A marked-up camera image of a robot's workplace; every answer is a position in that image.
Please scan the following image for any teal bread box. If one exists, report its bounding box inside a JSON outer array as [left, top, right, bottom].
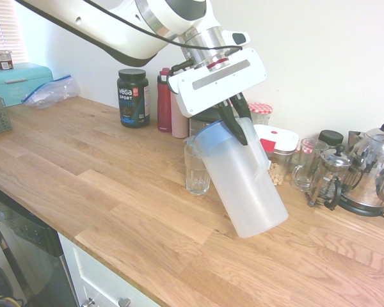
[[0, 62, 57, 108]]

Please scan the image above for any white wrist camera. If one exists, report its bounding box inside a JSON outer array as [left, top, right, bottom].
[[221, 30, 252, 47]]

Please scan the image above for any jar with red checked lid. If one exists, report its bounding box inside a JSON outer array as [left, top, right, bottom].
[[246, 102, 274, 127]]

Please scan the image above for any pale green cabinet drawer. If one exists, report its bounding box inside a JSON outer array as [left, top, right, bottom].
[[57, 232, 161, 307]]

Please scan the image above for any black dishwasher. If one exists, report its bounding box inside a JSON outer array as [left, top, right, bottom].
[[0, 182, 79, 307]]

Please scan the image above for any small yogurt cup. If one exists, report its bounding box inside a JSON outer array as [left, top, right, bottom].
[[0, 49, 14, 72]]

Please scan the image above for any white window blind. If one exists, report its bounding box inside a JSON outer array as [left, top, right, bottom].
[[0, 0, 28, 65]]

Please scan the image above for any coiled cable bundle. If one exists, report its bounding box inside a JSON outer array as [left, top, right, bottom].
[[0, 264, 26, 307]]

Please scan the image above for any black Vega protein tub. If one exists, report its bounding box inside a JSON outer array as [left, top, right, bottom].
[[116, 68, 151, 129]]

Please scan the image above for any glass French press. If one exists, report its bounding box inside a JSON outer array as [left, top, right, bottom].
[[308, 143, 353, 212]]

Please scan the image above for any jar with black lid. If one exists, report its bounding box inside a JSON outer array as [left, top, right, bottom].
[[318, 129, 345, 150]]

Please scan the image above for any red water bottle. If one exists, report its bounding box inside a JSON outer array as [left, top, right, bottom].
[[156, 67, 173, 133]]

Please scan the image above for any steel electric kettle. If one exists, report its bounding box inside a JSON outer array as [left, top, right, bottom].
[[337, 121, 384, 218]]

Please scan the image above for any silver drawer handle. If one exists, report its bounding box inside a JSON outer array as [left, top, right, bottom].
[[82, 296, 132, 307]]

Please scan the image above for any clear zip plastic bag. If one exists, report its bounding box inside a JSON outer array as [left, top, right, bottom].
[[20, 74, 82, 111]]

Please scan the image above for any clear drinking glass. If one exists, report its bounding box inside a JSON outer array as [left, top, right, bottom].
[[184, 143, 211, 196]]

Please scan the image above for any translucent pitcher with blue lid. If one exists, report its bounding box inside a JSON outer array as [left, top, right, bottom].
[[182, 116, 289, 239]]

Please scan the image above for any white-lidded container with red clips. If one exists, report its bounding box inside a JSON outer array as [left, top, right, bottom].
[[252, 123, 300, 187]]

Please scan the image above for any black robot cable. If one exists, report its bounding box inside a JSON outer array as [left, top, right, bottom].
[[83, 0, 244, 95]]

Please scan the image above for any pink bottle with black cap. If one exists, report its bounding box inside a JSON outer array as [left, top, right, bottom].
[[169, 89, 191, 139]]

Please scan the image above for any clear glass mug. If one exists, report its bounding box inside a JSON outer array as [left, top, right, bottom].
[[290, 138, 323, 193]]

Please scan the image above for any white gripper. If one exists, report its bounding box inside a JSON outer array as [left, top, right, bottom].
[[175, 47, 268, 146]]

